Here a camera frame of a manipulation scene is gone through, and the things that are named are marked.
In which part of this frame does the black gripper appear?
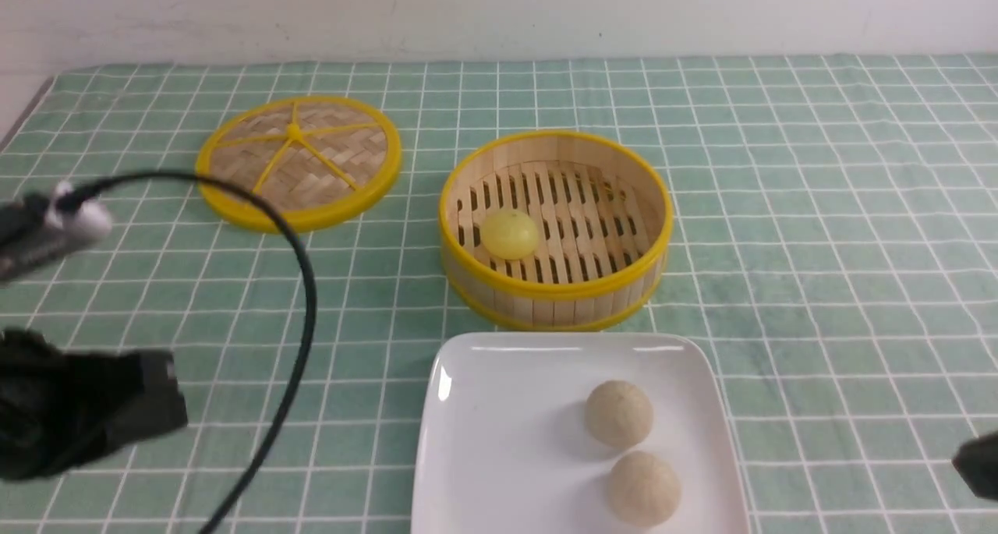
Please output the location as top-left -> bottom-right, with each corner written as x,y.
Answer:
1,327 -> 189,482

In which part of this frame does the yellow steamed bun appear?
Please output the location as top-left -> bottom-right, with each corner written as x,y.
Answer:
479,210 -> 540,260

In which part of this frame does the white steamed bun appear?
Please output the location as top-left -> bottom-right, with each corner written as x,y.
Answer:
584,379 -> 653,450

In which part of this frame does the white square plate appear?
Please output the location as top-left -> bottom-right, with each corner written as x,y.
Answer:
410,332 -> 752,533

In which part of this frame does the beige steamed bun on plate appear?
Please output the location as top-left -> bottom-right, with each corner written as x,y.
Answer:
606,450 -> 683,529

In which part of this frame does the woven bamboo steamer lid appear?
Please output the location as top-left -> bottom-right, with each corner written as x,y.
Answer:
195,96 -> 402,232

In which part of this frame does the bamboo steamer basket yellow rim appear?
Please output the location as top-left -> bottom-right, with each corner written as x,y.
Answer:
438,130 -> 674,331

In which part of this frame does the green checkered tablecloth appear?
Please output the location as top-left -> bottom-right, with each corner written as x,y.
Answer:
2,55 -> 997,533

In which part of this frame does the black object at right edge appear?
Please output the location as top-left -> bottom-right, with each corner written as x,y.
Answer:
951,431 -> 998,503

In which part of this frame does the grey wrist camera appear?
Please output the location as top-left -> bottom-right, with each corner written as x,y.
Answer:
1,182 -> 113,286

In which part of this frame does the black camera cable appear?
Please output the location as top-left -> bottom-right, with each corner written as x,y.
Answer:
58,171 -> 319,534

